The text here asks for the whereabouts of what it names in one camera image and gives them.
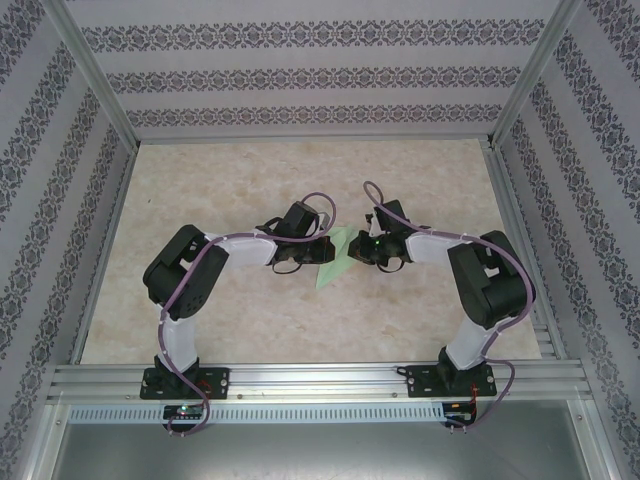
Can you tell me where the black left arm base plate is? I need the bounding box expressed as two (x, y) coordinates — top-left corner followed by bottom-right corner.
(139, 367), (232, 401)

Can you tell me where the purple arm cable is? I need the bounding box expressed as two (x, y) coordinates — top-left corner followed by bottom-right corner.
(363, 180), (539, 435)
(157, 191), (337, 440)

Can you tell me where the grey sheet metal panel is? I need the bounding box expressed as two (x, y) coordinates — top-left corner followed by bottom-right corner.
(29, 399), (616, 480)

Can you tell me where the long aluminium mounting rail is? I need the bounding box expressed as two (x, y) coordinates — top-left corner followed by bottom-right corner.
(47, 362), (594, 404)

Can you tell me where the small circuit board orange part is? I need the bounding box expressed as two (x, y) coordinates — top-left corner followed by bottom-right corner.
(443, 401), (476, 424)

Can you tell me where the aluminium table edge rail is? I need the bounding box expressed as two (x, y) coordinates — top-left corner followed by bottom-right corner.
(483, 139), (569, 361)
(69, 144), (141, 366)

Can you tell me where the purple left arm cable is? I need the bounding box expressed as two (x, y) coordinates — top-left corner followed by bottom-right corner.
(157, 191), (337, 440)

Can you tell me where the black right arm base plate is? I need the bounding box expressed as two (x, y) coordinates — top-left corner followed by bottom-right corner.
(405, 363), (499, 400)

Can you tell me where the small circuit board green light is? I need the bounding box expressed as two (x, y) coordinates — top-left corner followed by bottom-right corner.
(163, 404), (206, 420)

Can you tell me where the slotted grey cable duct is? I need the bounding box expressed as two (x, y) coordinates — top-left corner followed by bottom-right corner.
(67, 403), (451, 424)

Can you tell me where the light green paper sheet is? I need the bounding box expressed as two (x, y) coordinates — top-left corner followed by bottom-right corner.
(314, 227), (360, 291)

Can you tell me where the aluminium frame post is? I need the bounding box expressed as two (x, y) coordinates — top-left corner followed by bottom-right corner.
(45, 0), (142, 151)
(487, 0), (586, 151)

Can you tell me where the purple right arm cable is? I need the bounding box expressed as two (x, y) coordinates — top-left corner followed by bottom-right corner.
(363, 180), (539, 435)

